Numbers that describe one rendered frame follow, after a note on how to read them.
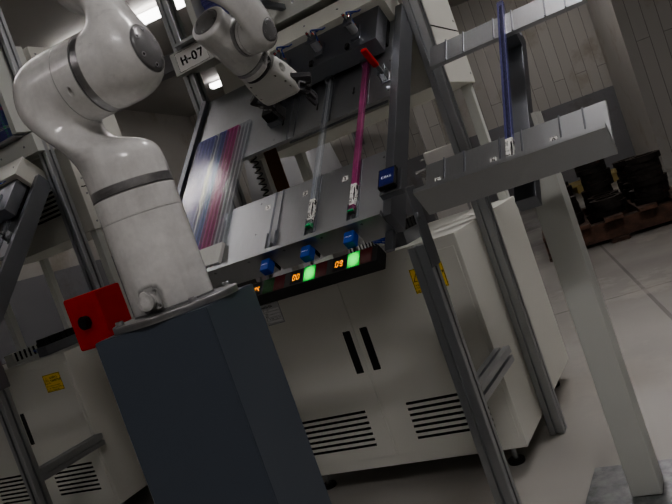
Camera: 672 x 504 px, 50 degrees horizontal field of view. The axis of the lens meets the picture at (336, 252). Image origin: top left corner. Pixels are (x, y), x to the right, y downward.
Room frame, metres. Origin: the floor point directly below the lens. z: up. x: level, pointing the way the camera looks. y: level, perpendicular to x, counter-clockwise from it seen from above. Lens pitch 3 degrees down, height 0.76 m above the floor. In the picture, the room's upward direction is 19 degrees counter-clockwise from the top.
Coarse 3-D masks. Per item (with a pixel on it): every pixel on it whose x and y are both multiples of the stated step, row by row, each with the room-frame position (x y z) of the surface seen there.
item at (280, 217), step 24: (360, 168) 1.60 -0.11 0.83; (384, 168) 1.55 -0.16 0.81; (288, 192) 1.71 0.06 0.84; (336, 192) 1.60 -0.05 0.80; (360, 192) 1.55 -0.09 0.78; (240, 216) 1.76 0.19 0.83; (264, 216) 1.71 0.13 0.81; (288, 216) 1.65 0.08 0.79; (336, 216) 1.55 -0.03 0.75; (240, 240) 1.70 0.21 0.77; (264, 240) 1.65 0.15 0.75; (288, 240) 1.60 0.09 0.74
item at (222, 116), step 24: (360, 72) 1.83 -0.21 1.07; (240, 96) 2.13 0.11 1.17; (336, 96) 1.83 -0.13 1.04; (384, 96) 1.71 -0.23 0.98; (216, 120) 2.13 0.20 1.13; (240, 120) 2.04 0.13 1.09; (264, 120) 1.97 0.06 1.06; (288, 120) 1.89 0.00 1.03; (312, 120) 1.83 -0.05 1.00; (336, 120) 1.78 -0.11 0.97; (264, 144) 1.89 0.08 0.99
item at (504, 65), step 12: (504, 12) 1.53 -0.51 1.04; (504, 24) 1.49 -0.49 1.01; (504, 36) 1.47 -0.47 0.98; (504, 48) 1.44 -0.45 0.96; (504, 60) 1.42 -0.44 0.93; (504, 72) 1.40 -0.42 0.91; (504, 84) 1.37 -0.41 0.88; (504, 96) 1.35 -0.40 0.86; (504, 108) 1.33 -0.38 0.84; (504, 120) 1.31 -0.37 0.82; (504, 132) 1.29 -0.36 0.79
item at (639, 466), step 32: (544, 192) 1.41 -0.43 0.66; (544, 224) 1.42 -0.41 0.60; (576, 224) 1.42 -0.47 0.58; (576, 256) 1.40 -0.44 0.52; (576, 288) 1.41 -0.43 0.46; (576, 320) 1.42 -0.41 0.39; (608, 320) 1.42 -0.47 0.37; (608, 352) 1.40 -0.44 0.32; (608, 384) 1.41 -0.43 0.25; (608, 416) 1.42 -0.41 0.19; (640, 416) 1.42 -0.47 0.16; (640, 448) 1.40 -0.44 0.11; (608, 480) 1.52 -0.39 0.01; (640, 480) 1.41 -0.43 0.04
